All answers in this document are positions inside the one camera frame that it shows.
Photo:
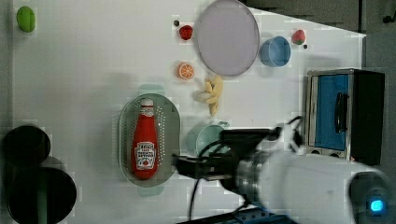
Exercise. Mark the black toaster oven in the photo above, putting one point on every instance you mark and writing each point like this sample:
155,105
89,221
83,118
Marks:
344,114

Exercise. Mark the orange slice toy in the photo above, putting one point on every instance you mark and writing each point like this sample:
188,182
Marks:
185,71

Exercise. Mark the blue bowl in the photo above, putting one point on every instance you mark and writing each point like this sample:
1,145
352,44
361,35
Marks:
275,52

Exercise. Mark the purple round plate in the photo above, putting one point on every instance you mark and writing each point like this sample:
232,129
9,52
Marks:
227,37

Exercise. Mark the red strawberry toy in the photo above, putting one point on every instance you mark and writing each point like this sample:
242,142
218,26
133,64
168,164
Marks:
298,38

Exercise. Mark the peeled banana toy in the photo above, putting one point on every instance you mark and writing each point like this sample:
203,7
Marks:
211,94

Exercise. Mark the red plush ketchup bottle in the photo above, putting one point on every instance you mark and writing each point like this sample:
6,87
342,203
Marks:
144,154

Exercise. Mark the upper black cylinder cup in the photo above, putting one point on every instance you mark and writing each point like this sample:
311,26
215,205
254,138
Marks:
26,146

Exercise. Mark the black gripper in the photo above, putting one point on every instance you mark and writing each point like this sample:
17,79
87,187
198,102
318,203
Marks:
222,166

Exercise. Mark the black cylinder cup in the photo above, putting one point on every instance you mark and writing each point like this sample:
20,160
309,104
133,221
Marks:
42,195
26,146

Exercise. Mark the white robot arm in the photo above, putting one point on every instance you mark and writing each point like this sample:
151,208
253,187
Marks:
263,166

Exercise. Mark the light green cup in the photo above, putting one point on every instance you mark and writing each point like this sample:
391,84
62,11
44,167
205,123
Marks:
204,134

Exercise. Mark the green lime toy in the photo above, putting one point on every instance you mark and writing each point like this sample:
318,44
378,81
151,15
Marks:
26,19

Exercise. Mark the green oval strainer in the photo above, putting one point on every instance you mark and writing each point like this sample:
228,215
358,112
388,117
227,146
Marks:
167,123

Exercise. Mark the lower black cylinder cup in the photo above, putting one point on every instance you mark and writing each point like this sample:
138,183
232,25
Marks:
42,195

